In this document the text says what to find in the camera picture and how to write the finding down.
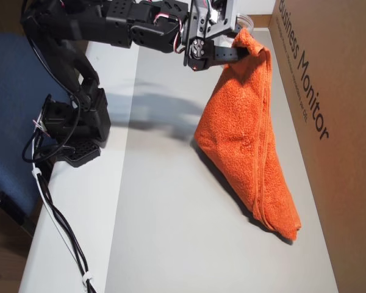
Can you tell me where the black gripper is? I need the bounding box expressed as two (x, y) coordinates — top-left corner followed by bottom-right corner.
(182, 0), (250, 73)

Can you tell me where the orange terry towel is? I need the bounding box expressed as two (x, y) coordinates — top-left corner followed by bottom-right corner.
(193, 26), (303, 242)

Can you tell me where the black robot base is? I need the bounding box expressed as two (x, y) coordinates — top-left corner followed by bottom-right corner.
(33, 88), (112, 168)

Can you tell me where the clear plastic jar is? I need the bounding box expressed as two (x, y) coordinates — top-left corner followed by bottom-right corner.
(236, 13), (254, 34)

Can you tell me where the brown cardboard back panel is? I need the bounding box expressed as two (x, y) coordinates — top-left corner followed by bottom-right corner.
(252, 14), (277, 29)

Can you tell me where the grey table mat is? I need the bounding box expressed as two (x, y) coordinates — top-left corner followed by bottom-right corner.
(105, 29), (339, 293)

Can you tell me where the cardboard Business Monitor box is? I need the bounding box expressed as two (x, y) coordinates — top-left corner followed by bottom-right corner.
(271, 0), (366, 293)

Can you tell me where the blue office chair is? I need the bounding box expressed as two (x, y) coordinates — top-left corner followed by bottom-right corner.
(0, 32), (89, 237)

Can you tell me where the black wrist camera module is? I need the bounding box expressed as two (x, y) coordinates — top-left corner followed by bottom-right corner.
(212, 0), (242, 34)

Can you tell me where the black cable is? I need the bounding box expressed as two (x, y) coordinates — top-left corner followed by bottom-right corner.
(20, 91), (98, 293)

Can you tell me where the white cable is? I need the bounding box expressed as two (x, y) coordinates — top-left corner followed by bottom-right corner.
(32, 166), (92, 293)

